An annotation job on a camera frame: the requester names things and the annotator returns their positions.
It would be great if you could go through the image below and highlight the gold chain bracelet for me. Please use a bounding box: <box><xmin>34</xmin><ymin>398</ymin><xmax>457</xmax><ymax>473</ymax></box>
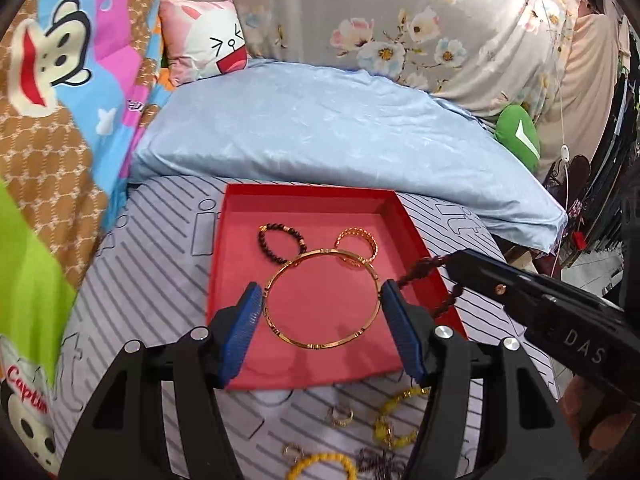
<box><xmin>334</xmin><ymin>227</ymin><xmax>378</xmax><ymax>267</ymax></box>

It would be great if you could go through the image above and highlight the thin gold bangle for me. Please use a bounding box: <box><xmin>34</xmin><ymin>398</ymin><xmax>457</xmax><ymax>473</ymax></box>
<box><xmin>262</xmin><ymin>249</ymin><xmax>378</xmax><ymax>353</ymax></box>

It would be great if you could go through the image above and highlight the person's right hand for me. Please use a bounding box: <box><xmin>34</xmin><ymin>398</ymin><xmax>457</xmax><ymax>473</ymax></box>
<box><xmin>560</xmin><ymin>377</ymin><xmax>640</xmax><ymax>441</ymax></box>

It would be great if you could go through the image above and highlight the white cable with switch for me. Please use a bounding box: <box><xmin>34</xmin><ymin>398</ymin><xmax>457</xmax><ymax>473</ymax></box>
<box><xmin>525</xmin><ymin>0</ymin><xmax>576</xmax><ymax>211</ymax></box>

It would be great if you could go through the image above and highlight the dark brown bead bracelet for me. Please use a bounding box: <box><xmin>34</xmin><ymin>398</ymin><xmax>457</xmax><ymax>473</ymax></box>
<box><xmin>257</xmin><ymin>223</ymin><xmax>307</xmax><ymax>264</ymax></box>

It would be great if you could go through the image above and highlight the green cushion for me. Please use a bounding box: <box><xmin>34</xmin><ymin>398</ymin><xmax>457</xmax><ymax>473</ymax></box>
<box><xmin>495</xmin><ymin>104</ymin><xmax>542</xmax><ymax>173</ymax></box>

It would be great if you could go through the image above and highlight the grey floral sheet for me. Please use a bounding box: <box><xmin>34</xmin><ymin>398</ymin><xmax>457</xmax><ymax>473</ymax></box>
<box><xmin>170</xmin><ymin>0</ymin><xmax>581</xmax><ymax>131</ymax></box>

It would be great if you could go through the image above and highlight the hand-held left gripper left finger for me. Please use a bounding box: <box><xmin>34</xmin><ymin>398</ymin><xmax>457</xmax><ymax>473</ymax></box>
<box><xmin>60</xmin><ymin>282</ymin><xmax>264</xmax><ymax>480</ymax></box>

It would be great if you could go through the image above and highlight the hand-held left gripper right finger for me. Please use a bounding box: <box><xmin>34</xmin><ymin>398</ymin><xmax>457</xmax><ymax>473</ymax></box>
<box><xmin>381</xmin><ymin>280</ymin><xmax>588</xmax><ymax>480</ymax></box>

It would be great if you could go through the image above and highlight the pink bunny cushion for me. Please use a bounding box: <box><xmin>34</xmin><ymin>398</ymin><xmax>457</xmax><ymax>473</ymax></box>
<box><xmin>159</xmin><ymin>0</ymin><xmax>249</xmax><ymax>87</ymax></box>

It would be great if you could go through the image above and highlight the red cardboard box tray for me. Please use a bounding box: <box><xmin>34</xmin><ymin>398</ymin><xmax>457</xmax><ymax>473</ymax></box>
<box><xmin>206</xmin><ymin>182</ymin><xmax>470</xmax><ymax>391</ymax></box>

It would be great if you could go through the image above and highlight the dark purple bead string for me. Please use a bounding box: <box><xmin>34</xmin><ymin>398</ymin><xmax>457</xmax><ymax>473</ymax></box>
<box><xmin>356</xmin><ymin>447</ymin><xmax>406</xmax><ymax>480</ymax></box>

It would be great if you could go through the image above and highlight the cartoon monkey blanket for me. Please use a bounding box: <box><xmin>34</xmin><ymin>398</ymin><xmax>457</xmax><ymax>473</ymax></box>
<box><xmin>0</xmin><ymin>0</ymin><xmax>186</xmax><ymax>476</ymax></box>

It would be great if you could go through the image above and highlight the chunky yellow stone bracelet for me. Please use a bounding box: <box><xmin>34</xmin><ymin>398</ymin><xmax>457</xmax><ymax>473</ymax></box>
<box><xmin>374</xmin><ymin>387</ymin><xmax>431</xmax><ymax>448</ymax></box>

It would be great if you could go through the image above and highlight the dark red bead bracelet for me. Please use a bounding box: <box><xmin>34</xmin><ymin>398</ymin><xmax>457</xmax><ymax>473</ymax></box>
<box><xmin>400</xmin><ymin>255</ymin><xmax>463</xmax><ymax>318</ymax></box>

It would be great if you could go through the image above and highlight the light blue pillow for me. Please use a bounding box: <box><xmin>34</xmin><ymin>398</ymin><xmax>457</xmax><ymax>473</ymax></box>
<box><xmin>129</xmin><ymin>57</ymin><xmax>568</xmax><ymax>253</ymax></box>

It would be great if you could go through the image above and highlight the yellow round bead bracelet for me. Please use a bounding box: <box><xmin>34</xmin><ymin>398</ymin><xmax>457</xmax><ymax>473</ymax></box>
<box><xmin>287</xmin><ymin>452</ymin><xmax>360</xmax><ymax>480</ymax></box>

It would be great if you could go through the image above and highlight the black metal rack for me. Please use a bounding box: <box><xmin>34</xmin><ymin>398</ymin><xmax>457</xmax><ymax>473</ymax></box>
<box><xmin>585</xmin><ymin>10</ymin><xmax>640</xmax><ymax>271</ymax></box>

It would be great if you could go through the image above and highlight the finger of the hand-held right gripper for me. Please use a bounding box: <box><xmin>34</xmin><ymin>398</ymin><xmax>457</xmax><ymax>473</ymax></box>
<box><xmin>446</xmin><ymin>249</ymin><xmax>546</xmax><ymax>321</ymax></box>

